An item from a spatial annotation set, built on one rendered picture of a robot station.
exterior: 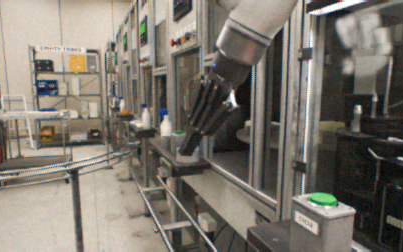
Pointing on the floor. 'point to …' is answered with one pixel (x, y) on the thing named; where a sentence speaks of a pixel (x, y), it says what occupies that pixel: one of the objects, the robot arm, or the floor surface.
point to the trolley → (31, 156)
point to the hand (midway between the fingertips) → (191, 141)
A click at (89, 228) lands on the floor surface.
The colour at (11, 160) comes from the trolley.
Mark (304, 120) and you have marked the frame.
